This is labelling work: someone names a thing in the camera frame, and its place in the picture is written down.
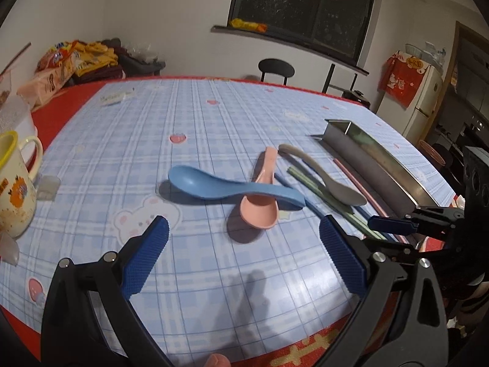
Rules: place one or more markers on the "dark window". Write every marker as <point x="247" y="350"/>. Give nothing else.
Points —
<point x="305" y="4"/>

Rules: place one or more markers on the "yellow snack packet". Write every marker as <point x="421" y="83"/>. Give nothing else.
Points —
<point x="248" y="25"/>

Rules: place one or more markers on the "wooden door frame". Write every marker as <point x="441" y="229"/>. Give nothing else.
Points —
<point x="460" y="30"/>

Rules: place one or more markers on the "small clear plastic piece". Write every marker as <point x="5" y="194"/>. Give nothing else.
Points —
<point x="47" y="187"/>

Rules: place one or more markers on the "clear plastic containers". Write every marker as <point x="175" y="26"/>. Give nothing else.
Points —
<point x="435" y="55"/>

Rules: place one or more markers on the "dark red clothes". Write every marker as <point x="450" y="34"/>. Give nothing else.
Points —
<point x="103" y="74"/>

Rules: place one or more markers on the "beige spoon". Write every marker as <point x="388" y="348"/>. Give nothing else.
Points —
<point x="344" y="193"/>

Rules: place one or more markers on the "metal utensil tray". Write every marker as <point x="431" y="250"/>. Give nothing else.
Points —
<point x="382" y="183"/>

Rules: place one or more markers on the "person's left hand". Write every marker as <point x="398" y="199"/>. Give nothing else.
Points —
<point x="217" y="361"/>

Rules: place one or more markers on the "pink chopstick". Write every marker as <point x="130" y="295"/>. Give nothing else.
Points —
<point x="359" y="188"/>

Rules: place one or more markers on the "rice cooker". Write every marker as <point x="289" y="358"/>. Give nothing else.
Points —
<point x="357" y="98"/>

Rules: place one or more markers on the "pink spoon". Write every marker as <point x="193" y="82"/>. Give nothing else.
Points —
<point x="259" y="212"/>

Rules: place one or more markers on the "brown plastic bucket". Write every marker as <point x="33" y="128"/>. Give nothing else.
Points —
<point x="431" y="153"/>

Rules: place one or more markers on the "crumpled clear plastic bags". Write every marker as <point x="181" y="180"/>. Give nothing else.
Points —
<point x="145" y="51"/>

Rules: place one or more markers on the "white fridge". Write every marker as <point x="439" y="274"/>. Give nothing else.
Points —
<point x="420" y="103"/>

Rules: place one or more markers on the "blue chopstick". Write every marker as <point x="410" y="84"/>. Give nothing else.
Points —
<point x="315" y="208"/>

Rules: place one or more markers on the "yellow-rimmed printed mug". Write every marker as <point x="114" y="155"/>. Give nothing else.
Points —
<point x="15" y="191"/>

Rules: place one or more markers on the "small paper cards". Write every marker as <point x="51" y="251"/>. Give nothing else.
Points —
<point x="114" y="97"/>

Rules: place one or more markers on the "blue spoon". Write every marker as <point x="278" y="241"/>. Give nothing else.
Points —
<point x="191" y="181"/>

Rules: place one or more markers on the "pale bowl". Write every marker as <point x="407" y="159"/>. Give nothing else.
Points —
<point x="414" y="51"/>

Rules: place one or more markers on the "orange snack bag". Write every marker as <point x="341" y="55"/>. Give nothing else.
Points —
<point x="55" y="57"/>

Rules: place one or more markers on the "thin red stick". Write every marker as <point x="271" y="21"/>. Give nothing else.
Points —
<point x="19" y="55"/>

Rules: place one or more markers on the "pink snack bag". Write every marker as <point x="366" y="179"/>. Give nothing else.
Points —
<point x="46" y="86"/>

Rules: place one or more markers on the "black metal frame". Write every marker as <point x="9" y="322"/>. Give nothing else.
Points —
<point x="328" y="78"/>

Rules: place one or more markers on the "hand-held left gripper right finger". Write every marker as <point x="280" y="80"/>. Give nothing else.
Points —
<point x="342" y="260"/>

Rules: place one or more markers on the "person's right hand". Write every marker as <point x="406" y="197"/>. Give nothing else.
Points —
<point x="475" y="298"/>

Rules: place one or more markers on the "black round chair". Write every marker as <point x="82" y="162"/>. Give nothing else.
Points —
<point x="277" y="67"/>

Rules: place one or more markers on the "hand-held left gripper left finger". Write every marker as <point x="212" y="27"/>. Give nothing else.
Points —
<point x="147" y="252"/>

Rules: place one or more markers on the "red printed cloth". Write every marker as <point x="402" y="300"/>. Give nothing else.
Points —
<point x="403" y="78"/>

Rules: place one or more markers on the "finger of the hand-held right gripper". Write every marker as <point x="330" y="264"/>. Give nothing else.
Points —
<point x="389" y="224"/>
<point x="443" y="250"/>

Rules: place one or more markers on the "dark grey stool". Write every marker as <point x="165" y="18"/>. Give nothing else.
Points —
<point x="145" y="67"/>

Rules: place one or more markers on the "green chopstick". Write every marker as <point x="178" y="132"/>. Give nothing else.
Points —
<point x="345" y="213"/>
<point x="359" y="214"/>

